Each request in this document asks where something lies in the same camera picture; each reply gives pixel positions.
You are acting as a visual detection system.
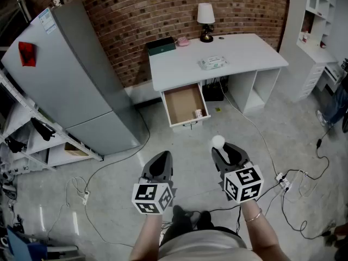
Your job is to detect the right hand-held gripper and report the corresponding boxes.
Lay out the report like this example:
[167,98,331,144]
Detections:
[212,143,265,204]

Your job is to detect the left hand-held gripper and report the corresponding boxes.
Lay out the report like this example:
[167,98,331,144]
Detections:
[132,151,175,216]

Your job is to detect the white ball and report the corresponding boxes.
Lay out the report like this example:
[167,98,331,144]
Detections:
[211,135,226,148]

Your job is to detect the white desk drawer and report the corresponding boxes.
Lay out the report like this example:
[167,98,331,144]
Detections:
[160,82,212,132]

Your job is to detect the person's right forearm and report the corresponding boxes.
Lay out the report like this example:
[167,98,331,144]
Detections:
[240,199,292,261]

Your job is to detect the person's left forearm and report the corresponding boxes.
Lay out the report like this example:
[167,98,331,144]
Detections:
[129,213,164,261]

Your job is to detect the person's legs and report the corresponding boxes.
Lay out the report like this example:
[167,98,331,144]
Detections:
[160,204,243,246]

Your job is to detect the black bag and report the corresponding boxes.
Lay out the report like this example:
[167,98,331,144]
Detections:
[202,76,229,102]

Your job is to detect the cardboard box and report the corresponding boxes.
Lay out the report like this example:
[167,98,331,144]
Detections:
[64,142,89,157]

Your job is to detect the person's white shirt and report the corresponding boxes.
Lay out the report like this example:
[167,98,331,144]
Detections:
[158,229,262,261]

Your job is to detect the white wet wipes pack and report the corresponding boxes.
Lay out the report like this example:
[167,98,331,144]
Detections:
[197,55,229,71]

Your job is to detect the white desk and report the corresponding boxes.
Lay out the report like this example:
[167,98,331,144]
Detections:
[148,33,289,115]

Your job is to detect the dark green box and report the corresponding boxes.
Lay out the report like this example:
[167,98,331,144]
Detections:
[146,36,177,57]

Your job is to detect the grey refrigerator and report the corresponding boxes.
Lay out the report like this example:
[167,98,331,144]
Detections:
[1,1,149,156]

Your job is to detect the white bookcase cabinet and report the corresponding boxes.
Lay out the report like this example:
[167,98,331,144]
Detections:
[279,0,340,103]

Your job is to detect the black hanging item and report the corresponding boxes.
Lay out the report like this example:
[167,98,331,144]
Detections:
[30,117,57,142]
[4,136,27,154]

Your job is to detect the white metal shelf rack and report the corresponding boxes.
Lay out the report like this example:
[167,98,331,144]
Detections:
[0,69,104,173]

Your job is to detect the table lamp white shade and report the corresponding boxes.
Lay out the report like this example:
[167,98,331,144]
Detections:
[196,3,216,44]

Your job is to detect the blue bin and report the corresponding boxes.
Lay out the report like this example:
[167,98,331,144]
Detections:
[5,225,43,261]

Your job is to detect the red paper on refrigerator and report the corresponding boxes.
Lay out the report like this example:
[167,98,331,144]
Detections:
[18,41,38,67]

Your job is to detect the refrigerator label sticker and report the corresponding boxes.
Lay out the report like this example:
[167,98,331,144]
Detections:
[38,9,57,35]

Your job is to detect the black refrigerator cable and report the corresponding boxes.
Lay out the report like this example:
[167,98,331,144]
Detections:
[84,110,151,192]

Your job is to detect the gold bracelet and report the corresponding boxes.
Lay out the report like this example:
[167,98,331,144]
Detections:
[244,208,263,223]

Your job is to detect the thin white cable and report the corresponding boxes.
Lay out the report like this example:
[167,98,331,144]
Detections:
[64,176,88,209]

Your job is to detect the black cable with adapter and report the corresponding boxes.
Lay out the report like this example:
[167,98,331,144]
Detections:
[281,123,335,240]

